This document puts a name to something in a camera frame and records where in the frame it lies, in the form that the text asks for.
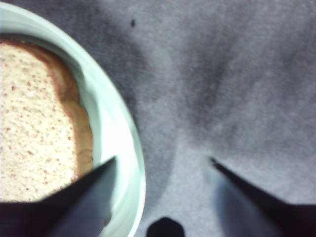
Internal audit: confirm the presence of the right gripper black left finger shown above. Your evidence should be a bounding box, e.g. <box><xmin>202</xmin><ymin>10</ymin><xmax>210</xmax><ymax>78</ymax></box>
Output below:
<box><xmin>0</xmin><ymin>157</ymin><xmax>118</xmax><ymax>237</ymax></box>

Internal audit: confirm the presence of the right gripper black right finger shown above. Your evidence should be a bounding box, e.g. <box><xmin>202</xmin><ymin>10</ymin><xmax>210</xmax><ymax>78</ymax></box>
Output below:
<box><xmin>209</xmin><ymin>157</ymin><xmax>316</xmax><ymax>237</ymax></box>

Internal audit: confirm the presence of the pale green round plate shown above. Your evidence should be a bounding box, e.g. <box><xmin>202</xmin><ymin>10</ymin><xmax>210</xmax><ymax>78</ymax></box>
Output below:
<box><xmin>0</xmin><ymin>2</ymin><xmax>146</xmax><ymax>237</ymax></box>

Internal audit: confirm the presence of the brown toasted bread slice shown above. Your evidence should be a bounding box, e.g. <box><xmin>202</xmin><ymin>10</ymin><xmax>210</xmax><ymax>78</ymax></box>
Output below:
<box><xmin>0</xmin><ymin>38</ymin><xmax>94</xmax><ymax>202</ymax></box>

